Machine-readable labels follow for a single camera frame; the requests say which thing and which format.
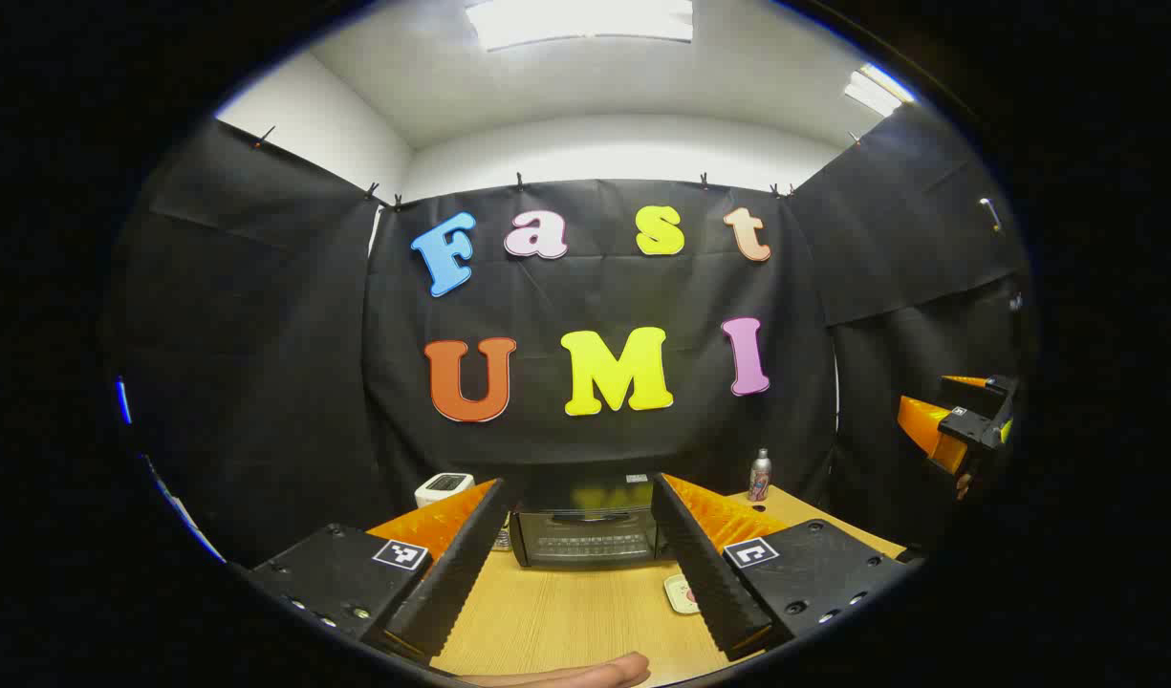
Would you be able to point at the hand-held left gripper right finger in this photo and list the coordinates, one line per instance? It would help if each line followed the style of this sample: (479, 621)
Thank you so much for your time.
(709, 573)

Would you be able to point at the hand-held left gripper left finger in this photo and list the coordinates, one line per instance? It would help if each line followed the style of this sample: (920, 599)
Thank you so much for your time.
(456, 573)

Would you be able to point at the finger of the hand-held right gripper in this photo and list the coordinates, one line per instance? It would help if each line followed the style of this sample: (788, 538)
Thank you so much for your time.
(929, 430)
(972, 382)

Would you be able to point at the cream square plate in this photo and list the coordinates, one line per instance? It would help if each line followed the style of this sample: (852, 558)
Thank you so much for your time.
(677, 594)

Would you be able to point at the black electric oven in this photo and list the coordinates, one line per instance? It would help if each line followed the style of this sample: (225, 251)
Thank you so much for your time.
(585, 543)

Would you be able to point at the white toaster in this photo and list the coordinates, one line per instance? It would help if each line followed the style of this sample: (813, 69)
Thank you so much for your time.
(444, 487)

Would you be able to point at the silver drink bottle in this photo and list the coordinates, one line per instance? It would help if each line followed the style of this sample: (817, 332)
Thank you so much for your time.
(760, 478)

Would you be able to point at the small ceiling light panel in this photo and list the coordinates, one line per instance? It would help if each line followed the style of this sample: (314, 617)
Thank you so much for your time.
(877, 91)

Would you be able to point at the black backdrop cloth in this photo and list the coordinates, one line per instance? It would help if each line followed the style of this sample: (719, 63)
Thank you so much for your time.
(595, 287)

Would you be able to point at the large ceiling light panel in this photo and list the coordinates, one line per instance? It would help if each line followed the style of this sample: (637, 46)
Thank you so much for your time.
(580, 21)

